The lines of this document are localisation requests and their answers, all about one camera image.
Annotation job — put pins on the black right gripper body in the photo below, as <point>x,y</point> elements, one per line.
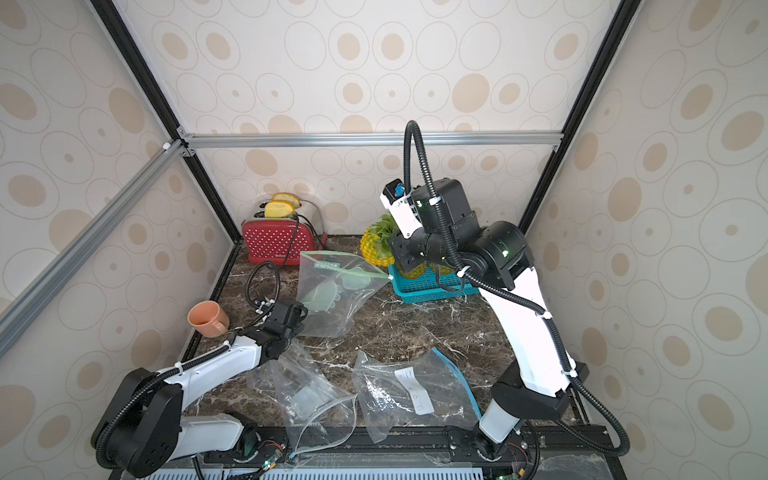
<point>405,255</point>

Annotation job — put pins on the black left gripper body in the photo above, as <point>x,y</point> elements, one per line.
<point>292,333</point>

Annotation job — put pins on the clear zip bag green seal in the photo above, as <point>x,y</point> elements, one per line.
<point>333,286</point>

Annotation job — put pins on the clear zip bag white seal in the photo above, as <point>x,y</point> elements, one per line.
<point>316,413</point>

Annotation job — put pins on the clear zip bag blue slider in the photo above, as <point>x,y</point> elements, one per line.
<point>429,391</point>

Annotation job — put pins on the yellow pineapple green crown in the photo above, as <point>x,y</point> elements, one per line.
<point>414,271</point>

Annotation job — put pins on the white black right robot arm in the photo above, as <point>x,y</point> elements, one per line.
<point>500,264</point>

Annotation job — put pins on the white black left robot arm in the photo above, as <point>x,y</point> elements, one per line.
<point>144,425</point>

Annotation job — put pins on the teal plastic basket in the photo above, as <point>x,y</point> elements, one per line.
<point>426,289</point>

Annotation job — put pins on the pink ceramic mug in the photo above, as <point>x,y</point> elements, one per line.
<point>209,319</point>

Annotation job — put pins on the red polka dot toaster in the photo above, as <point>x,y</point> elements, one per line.
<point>282,240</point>

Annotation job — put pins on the yellow toast slice front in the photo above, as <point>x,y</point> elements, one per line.
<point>277,209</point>

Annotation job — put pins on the yellow toast slice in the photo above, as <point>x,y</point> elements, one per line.
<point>277,209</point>
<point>291,199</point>

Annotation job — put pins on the yellow toast slice back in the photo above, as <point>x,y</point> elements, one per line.
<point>291,199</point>

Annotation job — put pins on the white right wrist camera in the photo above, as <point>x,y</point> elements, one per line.
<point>400,206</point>

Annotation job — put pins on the aluminium frame bar back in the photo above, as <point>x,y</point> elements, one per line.
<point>198,141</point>

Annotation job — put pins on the aluminium frame bar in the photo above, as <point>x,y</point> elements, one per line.
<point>27,307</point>
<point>198,141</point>

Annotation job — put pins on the aluminium frame bar left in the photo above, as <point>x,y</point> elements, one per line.
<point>27,307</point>

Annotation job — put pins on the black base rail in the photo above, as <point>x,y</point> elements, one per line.
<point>407,453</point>

